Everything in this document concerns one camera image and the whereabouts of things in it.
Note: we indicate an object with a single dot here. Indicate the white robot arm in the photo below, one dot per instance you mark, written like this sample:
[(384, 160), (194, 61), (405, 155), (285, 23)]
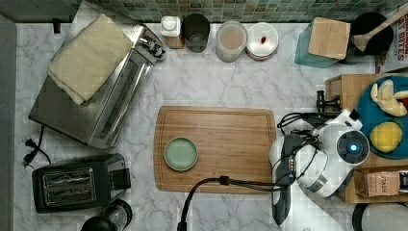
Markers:
[(320, 163)]

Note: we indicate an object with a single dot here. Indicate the wooden drawer cabinet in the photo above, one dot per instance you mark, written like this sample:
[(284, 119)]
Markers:
[(350, 88)]

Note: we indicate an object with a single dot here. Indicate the bamboo cutting board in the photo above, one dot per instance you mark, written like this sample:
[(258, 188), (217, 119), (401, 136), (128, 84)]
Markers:
[(230, 141)]

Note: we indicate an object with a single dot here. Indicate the small green plate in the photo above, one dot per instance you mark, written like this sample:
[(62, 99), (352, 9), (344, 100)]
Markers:
[(180, 154)]

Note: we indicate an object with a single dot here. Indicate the clear jar with beige contents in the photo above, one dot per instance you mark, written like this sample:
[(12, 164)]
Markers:
[(231, 41)]

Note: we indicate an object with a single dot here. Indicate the dark glass jar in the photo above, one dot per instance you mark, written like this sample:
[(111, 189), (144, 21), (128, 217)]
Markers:
[(196, 32)]

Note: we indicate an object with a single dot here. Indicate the white lidded container red spot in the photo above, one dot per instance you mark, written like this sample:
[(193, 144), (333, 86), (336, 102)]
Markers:
[(262, 41)]

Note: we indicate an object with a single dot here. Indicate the white-lidded spice jar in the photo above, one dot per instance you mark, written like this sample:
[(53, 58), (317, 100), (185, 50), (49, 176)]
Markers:
[(172, 32)]

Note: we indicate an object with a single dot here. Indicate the stainless steel toaster oven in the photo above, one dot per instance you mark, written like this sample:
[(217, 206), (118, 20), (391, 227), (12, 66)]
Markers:
[(98, 122)]

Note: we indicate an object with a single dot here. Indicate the folded cream cloth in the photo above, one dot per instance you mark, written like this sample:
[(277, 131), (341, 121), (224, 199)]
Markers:
[(81, 67)]

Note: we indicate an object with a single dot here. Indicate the black two-slot toaster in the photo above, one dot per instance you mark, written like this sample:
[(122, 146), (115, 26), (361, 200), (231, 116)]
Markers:
[(80, 183)]

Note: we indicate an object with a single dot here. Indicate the teal canister with wooden lid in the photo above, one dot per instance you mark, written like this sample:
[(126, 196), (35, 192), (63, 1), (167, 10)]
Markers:
[(323, 43)]

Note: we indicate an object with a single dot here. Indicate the blue plate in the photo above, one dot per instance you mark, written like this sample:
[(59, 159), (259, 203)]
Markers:
[(372, 115)]

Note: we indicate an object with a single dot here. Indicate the wooden spoon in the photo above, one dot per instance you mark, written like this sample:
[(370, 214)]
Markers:
[(361, 41)]

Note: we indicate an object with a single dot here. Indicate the yellow lemon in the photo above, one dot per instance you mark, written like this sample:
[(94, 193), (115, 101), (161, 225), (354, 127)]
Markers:
[(386, 136)]

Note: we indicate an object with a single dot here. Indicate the Stash tea box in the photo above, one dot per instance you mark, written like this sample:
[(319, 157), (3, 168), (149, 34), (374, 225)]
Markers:
[(380, 183)]

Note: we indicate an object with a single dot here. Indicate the peeled banana pieces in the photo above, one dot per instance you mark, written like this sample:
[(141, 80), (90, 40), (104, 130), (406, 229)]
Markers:
[(389, 101)]

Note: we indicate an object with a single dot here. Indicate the black rimmed pan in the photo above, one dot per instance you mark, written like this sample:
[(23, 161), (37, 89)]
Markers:
[(380, 217)]

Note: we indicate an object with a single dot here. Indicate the snack box with red text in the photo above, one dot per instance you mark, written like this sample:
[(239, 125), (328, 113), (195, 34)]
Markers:
[(396, 59)]

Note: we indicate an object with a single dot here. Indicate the black drawer handle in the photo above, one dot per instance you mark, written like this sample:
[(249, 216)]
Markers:
[(322, 104)]

